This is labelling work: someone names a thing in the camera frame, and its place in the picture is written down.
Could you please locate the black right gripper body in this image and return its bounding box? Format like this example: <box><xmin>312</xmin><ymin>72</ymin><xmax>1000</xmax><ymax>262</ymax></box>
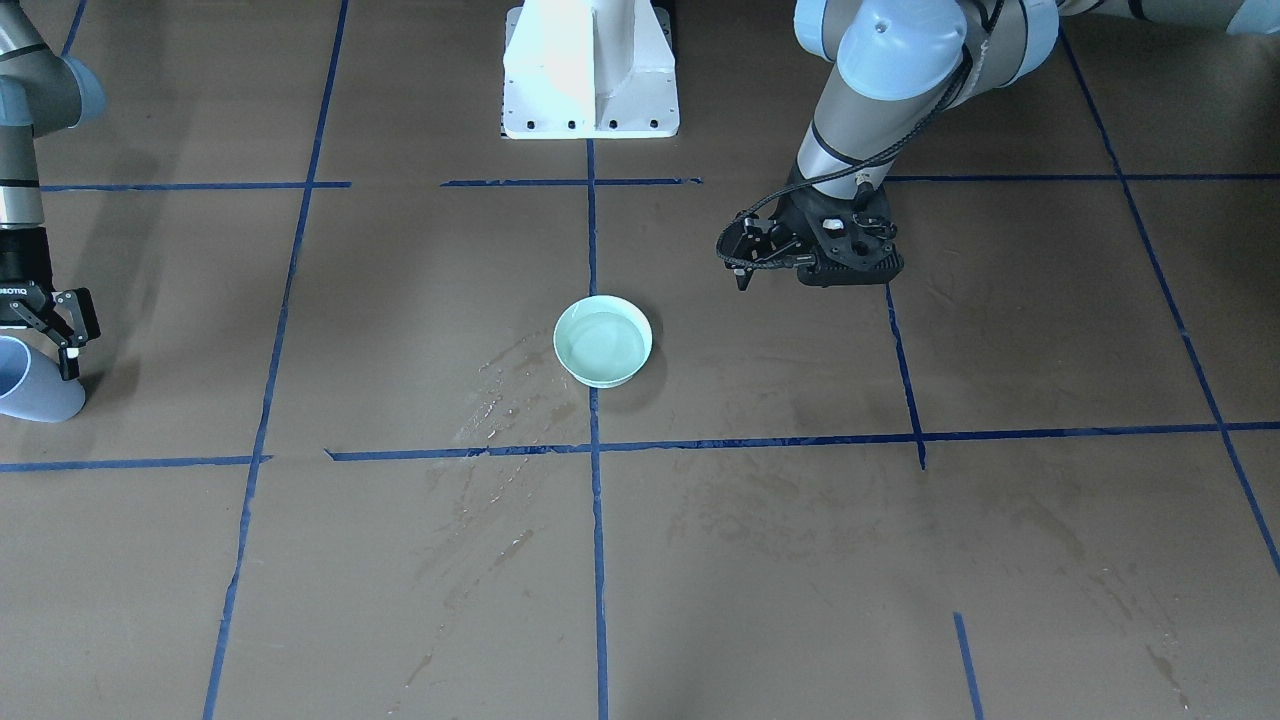
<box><xmin>1</xmin><ymin>228</ymin><xmax>59</xmax><ymax>332</ymax></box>

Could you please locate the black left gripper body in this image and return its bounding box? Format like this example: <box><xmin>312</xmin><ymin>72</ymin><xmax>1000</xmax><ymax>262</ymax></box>
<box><xmin>772</xmin><ymin>184</ymin><xmax>891</xmax><ymax>272</ymax></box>

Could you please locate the blue-grey plastic cup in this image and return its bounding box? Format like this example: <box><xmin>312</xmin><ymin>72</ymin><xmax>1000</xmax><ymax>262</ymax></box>
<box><xmin>1</xmin><ymin>336</ymin><xmax>86</xmax><ymax>423</ymax></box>

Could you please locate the light green bowl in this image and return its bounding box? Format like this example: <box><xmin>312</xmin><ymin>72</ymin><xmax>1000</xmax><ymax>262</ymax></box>
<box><xmin>553</xmin><ymin>295</ymin><xmax>654</xmax><ymax>389</ymax></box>

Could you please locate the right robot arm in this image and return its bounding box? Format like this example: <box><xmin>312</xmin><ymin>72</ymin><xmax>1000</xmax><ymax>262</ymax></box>
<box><xmin>1</xmin><ymin>1</ymin><xmax>106</xmax><ymax>380</ymax></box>

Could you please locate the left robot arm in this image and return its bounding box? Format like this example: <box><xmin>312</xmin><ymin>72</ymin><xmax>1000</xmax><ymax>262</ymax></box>
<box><xmin>716</xmin><ymin>1</ymin><xmax>1279</xmax><ymax>290</ymax></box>

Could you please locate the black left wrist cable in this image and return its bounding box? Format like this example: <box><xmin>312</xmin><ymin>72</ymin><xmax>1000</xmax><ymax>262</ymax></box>
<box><xmin>716</xmin><ymin>0</ymin><xmax>1006</xmax><ymax>272</ymax></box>

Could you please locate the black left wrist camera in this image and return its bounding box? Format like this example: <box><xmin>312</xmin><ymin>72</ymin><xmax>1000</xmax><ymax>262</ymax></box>
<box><xmin>797</xmin><ymin>213</ymin><xmax>905</xmax><ymax>287</ymax></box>

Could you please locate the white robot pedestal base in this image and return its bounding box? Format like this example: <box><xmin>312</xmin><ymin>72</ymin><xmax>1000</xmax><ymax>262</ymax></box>
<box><xmin>500</xmin><ymin>1</ymin><xmax>681</xmax><ymax>140</ymax></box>

